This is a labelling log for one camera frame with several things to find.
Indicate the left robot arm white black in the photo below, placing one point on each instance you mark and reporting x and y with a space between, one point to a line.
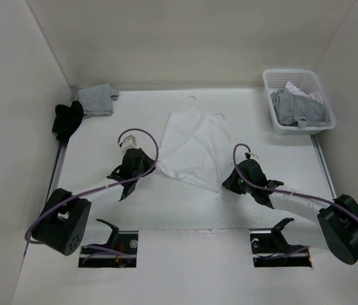
68 219

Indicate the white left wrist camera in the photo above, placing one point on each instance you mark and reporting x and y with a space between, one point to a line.
129 142

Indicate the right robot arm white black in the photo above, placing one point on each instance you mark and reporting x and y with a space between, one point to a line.
314 222

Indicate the folded grey tank top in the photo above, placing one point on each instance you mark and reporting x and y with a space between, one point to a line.
97 101

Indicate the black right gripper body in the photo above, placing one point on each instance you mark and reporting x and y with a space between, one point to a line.
236 185

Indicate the grey tank top in basket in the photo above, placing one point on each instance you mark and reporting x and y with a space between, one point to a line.
298 111

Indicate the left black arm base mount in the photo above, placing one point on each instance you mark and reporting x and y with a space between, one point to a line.
115 236

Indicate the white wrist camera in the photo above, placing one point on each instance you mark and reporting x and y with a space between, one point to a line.
129 142
249 155

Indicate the black crumpled garment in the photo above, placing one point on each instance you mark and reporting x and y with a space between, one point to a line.
67 120

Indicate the white plastic laundry basket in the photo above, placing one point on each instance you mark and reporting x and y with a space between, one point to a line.
306 81

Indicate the white tank top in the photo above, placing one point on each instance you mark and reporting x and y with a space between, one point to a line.
195 147

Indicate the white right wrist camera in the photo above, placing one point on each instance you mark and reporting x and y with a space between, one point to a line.
249 155

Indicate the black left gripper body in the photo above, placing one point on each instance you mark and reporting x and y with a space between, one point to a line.
145 165

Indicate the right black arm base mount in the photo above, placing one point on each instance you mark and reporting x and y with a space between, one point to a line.
271 250

